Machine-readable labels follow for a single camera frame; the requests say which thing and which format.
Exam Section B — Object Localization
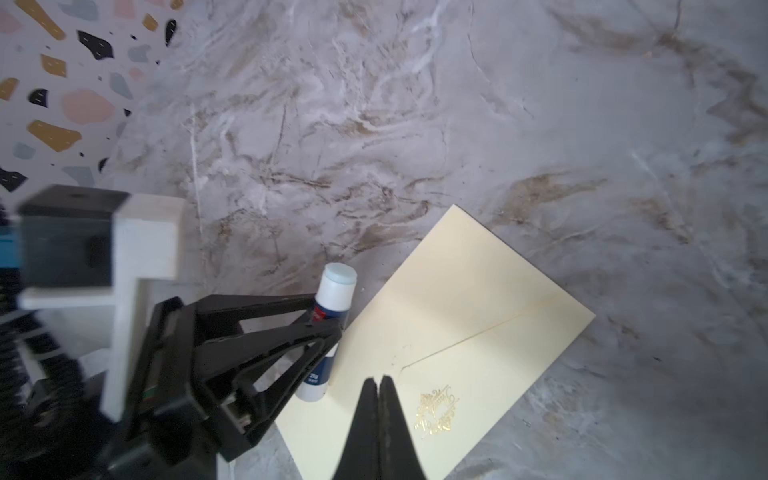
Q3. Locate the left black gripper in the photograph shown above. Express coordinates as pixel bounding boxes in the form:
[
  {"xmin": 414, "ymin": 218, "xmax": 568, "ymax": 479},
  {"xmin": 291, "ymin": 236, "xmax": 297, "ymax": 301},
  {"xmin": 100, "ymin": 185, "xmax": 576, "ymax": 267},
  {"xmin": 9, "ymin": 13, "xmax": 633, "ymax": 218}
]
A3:
[{"xmin": 96, "ymin": 294, "xmax": 333, "ymax": 479}]

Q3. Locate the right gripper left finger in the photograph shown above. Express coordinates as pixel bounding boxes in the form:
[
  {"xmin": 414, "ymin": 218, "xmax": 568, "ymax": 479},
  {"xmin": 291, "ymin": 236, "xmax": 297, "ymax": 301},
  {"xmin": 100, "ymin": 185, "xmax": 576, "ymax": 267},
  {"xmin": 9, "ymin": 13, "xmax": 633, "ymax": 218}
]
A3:
[{"xmin": 333, "ymin": 378, "xmax": 380, "ymax": 480}]

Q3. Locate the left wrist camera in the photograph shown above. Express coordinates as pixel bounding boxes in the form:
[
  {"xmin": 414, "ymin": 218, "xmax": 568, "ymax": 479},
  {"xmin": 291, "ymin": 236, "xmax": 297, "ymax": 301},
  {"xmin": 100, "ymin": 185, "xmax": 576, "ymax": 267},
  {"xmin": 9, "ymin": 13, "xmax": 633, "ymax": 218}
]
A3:
[{"xmin": 17, "ymin": 185, "xmax": 185, "ymax": 421}]

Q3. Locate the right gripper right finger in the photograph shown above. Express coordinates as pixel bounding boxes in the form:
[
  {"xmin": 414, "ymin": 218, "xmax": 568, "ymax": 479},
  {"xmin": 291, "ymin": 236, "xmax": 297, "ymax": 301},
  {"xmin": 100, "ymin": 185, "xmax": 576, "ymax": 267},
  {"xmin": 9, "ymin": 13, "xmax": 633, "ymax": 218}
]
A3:
[{"xmin": 379, "ymin": 376, "xmax": 426, "ymax": 480}]

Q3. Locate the blue white glue stick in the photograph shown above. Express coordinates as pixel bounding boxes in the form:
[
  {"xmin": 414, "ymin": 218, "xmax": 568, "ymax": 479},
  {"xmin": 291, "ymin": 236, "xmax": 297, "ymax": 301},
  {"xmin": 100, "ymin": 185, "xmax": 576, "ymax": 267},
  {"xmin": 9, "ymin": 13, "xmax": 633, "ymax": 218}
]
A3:
[{"xmin": 296, "ymin": 262, "xmax": 358, "ymax": 402}]

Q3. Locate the cream envelope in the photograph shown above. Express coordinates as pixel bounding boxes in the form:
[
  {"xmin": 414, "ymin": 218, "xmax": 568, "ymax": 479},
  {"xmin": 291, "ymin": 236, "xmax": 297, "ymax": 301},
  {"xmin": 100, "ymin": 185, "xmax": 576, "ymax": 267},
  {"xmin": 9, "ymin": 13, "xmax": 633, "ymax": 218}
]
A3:
[{"xmin": 277, "ymin": 206, "xmax": 593, "ymax": 479}]

